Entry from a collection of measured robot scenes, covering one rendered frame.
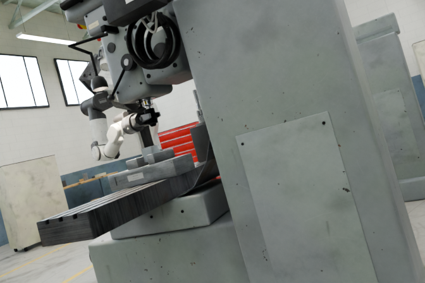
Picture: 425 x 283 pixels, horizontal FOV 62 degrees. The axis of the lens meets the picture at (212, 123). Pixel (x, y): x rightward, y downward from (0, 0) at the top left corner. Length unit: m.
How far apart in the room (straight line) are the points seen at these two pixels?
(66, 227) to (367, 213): 0.87
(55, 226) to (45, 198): 6.52
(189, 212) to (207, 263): 0.20
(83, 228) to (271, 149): 0.60
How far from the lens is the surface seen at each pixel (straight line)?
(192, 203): 1.35
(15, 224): 7.57
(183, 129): 6.89
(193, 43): 1.22
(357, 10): 10.52
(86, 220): 1.11
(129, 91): 1.54
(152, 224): 1.49
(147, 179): 1.48
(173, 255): 1.49
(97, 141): 1.99
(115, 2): 1.25
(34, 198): 7.64
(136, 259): 1.61
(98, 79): 1.67
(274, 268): 1.23
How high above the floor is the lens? 1.06
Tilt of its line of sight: 2 degrees up
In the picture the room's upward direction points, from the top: 16 degrees counter-clockwise
